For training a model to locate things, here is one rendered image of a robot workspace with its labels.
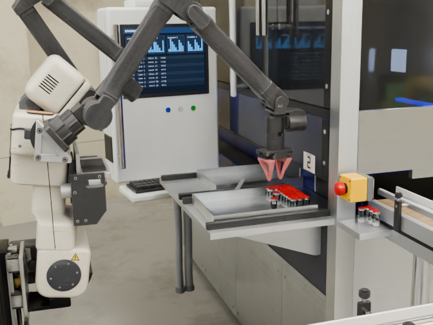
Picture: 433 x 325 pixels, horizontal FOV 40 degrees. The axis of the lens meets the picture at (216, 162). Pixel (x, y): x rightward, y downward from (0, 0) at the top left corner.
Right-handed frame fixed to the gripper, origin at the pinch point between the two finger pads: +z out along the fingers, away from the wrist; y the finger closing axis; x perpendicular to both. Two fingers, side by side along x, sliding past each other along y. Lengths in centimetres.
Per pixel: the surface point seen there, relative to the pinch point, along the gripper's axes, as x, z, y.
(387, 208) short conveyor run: -29.5, 6.3, 19.2
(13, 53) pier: 313, -32, -6
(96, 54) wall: 339, -28, 67
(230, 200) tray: 18.6, 11.2, -5.0
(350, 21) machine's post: -18, -47, 14
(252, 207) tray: 8.0, 11.3, -2.9
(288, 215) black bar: -9.3, 9.9, -1.5
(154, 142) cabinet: 89, 2, 1
